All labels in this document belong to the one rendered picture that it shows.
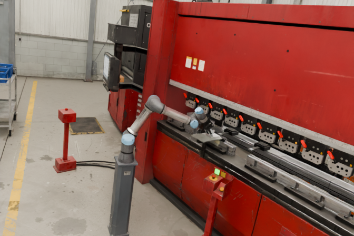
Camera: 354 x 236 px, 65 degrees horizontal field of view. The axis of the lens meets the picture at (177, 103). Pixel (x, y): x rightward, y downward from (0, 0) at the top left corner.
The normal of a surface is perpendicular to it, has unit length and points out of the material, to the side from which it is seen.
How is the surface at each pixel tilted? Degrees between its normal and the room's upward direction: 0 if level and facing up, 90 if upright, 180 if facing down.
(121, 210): 90
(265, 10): 90
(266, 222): 90
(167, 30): 90
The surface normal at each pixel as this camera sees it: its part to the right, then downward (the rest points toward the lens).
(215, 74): -0.77, 0.05
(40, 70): 0.40, 0.29
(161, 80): 0.62, 0.29
